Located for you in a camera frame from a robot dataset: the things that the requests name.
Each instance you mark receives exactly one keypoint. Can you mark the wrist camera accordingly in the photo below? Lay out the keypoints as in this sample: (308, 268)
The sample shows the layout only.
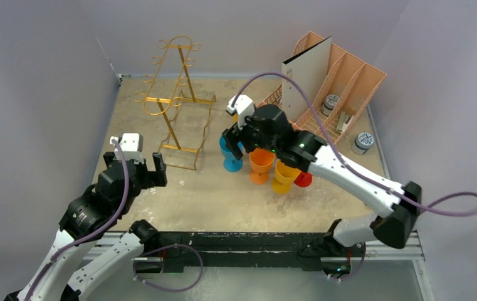
(131, 145)
(240, 106)

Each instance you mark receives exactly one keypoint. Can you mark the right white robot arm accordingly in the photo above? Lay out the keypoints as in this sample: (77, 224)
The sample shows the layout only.
(393, 217)

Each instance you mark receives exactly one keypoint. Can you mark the patterned tin in organizer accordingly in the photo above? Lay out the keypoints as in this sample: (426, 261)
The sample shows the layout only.
(329, 104)

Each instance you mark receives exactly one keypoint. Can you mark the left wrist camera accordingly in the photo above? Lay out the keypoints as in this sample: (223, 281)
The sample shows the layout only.
(131, 145)

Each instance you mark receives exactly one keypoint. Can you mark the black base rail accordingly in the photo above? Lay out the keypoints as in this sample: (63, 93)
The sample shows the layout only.
(310, 252)

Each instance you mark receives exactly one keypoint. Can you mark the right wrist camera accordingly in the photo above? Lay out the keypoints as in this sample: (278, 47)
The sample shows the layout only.
(240, 106)

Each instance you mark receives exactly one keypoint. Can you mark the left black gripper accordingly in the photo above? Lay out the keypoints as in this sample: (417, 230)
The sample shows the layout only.
(153, 178)

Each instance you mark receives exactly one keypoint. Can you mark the peach plastic file organizer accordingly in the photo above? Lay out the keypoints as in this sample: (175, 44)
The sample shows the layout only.
(349, 77)

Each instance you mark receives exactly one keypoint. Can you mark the gold wire glass rack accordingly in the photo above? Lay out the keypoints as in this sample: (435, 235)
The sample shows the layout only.
(182, 92)

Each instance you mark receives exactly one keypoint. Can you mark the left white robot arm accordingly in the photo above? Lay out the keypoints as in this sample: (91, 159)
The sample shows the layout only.
(85, 221)

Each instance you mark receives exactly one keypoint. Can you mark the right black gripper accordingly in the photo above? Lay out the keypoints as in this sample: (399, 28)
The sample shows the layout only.
(241, 133)

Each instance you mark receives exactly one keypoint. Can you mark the red wine glass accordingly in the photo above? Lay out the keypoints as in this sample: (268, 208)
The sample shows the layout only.
(304, 179)

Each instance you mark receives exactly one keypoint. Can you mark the grey tape roll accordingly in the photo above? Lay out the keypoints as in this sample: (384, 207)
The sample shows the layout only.
(362, 143)

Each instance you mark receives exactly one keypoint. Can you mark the white binder folder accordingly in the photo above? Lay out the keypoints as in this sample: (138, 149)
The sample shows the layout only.
(307, 67)

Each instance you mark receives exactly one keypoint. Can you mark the stapler in organizer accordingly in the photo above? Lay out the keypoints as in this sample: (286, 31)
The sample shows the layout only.
(343, 122)

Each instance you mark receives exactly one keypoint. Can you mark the orange wine glass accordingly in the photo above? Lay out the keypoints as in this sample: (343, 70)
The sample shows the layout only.
(261, 162)

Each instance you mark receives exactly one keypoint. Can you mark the blue wine glass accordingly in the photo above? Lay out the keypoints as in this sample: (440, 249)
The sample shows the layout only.
(230, 163)

